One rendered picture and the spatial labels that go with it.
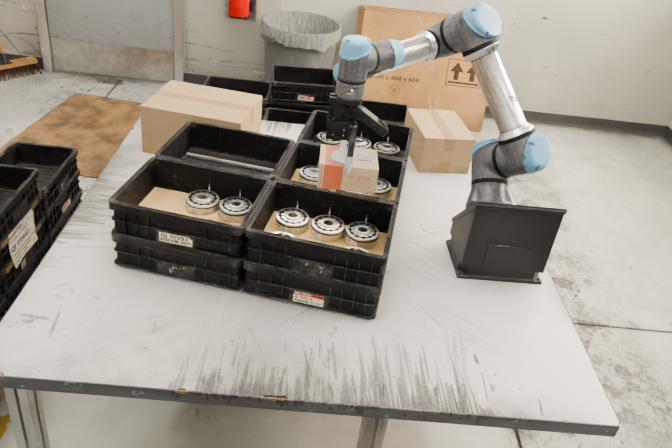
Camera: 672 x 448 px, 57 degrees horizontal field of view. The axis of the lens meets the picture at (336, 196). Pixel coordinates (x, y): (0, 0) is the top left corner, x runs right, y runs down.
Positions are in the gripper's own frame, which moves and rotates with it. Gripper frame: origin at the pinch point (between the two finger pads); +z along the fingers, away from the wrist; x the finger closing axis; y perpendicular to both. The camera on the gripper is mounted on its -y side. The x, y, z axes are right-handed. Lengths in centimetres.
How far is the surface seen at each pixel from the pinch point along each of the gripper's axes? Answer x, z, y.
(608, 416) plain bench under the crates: 46, 40, -71
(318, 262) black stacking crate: 16.0, 22.9, 5.7
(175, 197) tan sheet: -16, 27, 52
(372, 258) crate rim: 19.1, 17.6, -8.4
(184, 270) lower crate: 9, 36, 44
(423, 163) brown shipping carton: -75, 35, -37
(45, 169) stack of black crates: -101, 71, 132
